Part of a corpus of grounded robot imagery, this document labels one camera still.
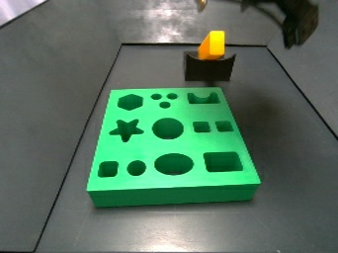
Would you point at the black curved fixture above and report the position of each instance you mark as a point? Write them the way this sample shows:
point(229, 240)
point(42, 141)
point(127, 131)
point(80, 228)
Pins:
point(207, 70)

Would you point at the green foam shape board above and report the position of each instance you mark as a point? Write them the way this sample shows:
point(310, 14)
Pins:
point(170, 149)

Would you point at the orange rectangular block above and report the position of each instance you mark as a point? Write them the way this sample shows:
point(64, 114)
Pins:
point(211, 49)

